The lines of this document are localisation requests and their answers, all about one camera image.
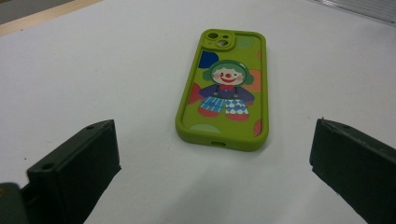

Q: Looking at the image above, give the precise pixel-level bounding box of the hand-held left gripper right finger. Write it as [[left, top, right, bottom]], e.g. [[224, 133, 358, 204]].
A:
[[309, 117, 396, 224]]

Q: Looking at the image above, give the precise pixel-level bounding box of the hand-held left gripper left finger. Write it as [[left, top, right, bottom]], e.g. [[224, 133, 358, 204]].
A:
[[21, 119, 122, 224]]

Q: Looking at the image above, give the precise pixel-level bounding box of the green clown phone case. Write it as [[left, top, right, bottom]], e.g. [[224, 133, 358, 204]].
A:
[[175, 28, 269, 152]]

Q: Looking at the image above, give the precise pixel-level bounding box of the white work board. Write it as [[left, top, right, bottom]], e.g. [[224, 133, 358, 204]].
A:
[[0, 0, 396, 224]]

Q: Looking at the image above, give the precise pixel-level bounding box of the wooden table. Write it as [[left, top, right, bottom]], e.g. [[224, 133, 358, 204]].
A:
[[0, 0, 104, 37]]

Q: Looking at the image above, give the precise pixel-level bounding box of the metal floor rail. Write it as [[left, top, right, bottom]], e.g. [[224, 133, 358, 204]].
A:
[[307, 0, 396, 26]]

